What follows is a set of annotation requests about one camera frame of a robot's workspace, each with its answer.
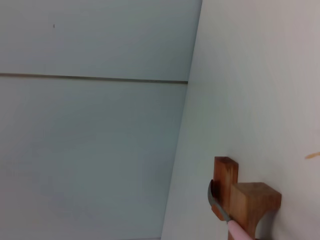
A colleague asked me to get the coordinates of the flat reddish wooden block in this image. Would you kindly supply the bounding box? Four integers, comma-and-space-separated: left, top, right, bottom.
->
214, 156, 239, 218

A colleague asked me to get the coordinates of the pink handled metal spoon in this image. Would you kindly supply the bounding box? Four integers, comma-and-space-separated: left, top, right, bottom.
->
207, 179, 253, 240

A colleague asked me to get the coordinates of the arched light wooden block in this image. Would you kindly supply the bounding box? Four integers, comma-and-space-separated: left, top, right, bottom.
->
229, 181, 283, 240

